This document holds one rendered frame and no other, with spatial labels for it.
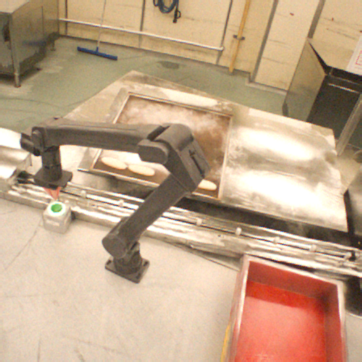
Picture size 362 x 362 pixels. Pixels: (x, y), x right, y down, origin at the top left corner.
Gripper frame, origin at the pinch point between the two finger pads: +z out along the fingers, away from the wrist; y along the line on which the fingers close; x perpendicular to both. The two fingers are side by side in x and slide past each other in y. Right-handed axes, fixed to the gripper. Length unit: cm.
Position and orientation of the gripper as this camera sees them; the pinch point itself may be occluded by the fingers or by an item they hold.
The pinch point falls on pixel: (56, 197)
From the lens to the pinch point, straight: 109.4
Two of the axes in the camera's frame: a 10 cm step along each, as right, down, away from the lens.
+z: -1.5, 7.5, 6.5
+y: 9.7, 2.3, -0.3
